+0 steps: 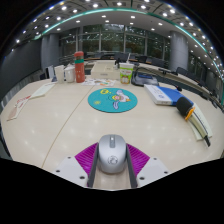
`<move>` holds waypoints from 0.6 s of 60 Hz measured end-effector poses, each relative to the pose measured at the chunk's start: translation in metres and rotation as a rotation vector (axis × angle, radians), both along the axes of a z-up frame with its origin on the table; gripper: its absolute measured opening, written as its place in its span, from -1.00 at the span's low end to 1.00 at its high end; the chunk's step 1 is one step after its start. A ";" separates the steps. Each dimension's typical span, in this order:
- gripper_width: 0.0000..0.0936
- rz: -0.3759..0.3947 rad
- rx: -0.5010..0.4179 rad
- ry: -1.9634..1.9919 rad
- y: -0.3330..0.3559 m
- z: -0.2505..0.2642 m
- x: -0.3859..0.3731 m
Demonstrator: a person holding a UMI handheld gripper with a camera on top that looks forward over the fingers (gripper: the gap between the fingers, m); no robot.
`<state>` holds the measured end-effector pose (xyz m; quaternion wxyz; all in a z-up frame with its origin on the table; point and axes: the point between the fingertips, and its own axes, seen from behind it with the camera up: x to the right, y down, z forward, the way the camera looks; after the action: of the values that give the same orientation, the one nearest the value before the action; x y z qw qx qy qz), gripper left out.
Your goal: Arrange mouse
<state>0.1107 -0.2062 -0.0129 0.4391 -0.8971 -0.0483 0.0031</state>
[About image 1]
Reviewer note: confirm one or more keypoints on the white lidded mug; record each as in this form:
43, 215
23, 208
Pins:
69, 74

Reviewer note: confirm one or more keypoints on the green white cup with straw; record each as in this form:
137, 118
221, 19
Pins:
126, 75

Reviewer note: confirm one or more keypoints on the colourful sticker sheet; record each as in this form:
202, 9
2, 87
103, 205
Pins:
98, 82

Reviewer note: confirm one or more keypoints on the red white leaflet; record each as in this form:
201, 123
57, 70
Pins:
18, 107

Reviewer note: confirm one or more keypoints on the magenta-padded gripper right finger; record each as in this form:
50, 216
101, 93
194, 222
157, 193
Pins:
153, 170

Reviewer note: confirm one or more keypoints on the round teal cartoon mouse pad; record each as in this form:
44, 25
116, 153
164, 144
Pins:
100, 100

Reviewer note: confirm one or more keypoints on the silver grey computer mouse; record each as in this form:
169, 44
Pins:
112, 153

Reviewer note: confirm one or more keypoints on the blue white book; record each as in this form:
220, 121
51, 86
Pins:
163, 95

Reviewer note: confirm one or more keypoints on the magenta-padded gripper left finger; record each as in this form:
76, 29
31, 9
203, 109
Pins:
66, 168

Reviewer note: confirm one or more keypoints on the black gooseneck microphone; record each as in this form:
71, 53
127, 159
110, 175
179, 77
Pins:
173, 86

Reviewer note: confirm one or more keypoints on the ceiling lights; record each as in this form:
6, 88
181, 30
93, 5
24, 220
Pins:
95, 5

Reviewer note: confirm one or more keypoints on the beige cardboard box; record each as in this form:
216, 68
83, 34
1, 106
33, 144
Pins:
104, 70

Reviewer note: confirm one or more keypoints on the white standing appliance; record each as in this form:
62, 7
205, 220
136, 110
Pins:
50, 71

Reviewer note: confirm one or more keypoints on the black desk conference console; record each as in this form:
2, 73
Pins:
144, 80

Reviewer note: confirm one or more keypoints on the white booklet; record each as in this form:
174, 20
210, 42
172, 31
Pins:
42, 90

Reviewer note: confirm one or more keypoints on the red bottle with green band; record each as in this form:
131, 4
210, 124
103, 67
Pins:
79, 70

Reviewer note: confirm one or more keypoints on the dark office chairs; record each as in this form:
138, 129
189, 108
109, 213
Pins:
181, 70

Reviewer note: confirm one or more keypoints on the white printed paper sheet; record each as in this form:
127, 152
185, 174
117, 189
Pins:
205, 125

